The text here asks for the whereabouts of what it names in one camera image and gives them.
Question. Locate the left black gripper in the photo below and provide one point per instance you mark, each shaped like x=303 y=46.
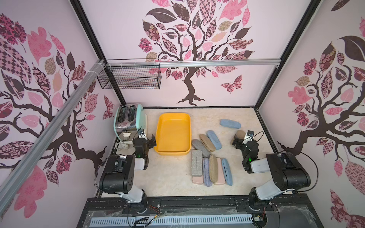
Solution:
x=140 y=141

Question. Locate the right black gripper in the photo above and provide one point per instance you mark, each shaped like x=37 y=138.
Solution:
x=241 y=143

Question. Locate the yellow plastic storage tray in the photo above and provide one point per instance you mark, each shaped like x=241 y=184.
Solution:
x=173 y=134

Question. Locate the tan glasses case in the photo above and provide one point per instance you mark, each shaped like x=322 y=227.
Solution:
x=213 y=168
x=207 y=142

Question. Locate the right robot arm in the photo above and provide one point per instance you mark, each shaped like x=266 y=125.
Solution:
x=287 y=174

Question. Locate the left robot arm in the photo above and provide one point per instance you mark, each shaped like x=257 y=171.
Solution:
x=118 y=175

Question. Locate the pink glasses case right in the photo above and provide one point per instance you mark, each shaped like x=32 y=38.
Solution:
x=221 y=179

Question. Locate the pink glasses case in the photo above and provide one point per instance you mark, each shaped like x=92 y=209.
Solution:
x=221 y=179
x=199 y=180

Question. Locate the lavender glasses case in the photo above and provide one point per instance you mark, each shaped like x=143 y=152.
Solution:
x=206 y=172

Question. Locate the grey rectangular glasses case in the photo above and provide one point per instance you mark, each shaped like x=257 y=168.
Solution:
x=196 y=163

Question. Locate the pink glasses case left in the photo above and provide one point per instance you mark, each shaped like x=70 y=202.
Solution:
x=199 y=180

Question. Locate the brown spice jar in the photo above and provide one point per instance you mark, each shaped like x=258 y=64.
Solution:
x=239 y=135

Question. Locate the white toaster plug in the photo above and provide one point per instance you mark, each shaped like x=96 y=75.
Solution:
x=121 y=146

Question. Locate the mint green chrome toaster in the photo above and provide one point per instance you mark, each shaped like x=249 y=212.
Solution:
x=130 y=119

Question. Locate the white slotted cable duct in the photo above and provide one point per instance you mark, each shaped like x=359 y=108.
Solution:
x=170 y=221

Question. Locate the black wire basket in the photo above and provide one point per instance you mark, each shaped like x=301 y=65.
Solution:
x=131 y=74

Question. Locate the black base frame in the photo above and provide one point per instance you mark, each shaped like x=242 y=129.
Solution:
x=284 y=211

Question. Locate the horizontal aluminium rail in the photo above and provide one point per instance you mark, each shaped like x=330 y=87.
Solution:
x=209 y=63

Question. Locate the diagonal aluminium rail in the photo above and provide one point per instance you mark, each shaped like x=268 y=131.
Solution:
x=21 y=172

